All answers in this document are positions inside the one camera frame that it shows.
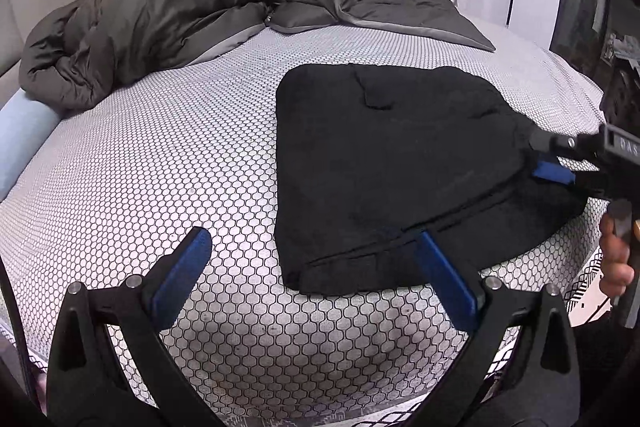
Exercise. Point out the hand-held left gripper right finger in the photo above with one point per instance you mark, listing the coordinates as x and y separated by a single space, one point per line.
445 277

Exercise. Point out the grey duvet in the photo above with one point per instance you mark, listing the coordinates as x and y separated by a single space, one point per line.
175 17

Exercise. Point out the beige padded headboard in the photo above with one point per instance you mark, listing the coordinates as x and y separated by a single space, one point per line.
35 2

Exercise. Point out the person's right hand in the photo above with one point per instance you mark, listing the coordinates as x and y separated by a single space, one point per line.
617 272

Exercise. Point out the light blue bolster pillow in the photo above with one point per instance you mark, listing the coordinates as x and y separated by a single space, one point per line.
22 142

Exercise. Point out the white hexagon patterned bed sheet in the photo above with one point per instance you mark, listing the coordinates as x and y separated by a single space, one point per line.
150 167

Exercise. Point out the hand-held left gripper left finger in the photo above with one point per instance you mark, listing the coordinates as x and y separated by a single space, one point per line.
182 272

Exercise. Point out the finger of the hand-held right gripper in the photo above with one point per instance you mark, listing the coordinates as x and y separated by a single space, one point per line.
552 173
555 143

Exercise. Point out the black and white patterned rug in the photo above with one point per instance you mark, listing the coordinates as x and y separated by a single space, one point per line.
585 287

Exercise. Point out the black pants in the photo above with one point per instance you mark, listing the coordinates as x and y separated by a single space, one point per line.
390 167

